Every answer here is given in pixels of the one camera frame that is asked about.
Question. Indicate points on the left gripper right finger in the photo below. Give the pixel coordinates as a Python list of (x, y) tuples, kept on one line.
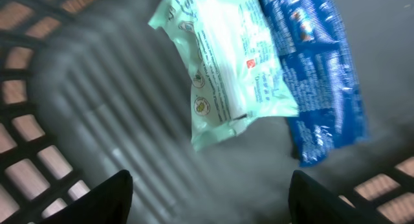
[(311, 203)]

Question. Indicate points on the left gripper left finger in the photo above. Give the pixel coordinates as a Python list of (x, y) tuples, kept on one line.
[(108, 203)]

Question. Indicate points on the mint green snack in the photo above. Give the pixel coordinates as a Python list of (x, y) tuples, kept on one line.
[(227, 49)]

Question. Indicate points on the blue cookie pack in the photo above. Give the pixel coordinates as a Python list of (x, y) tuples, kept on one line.
[(319, 71)]

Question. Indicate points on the dark grey plastic basket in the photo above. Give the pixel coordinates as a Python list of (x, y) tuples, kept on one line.
[(88, 88)]

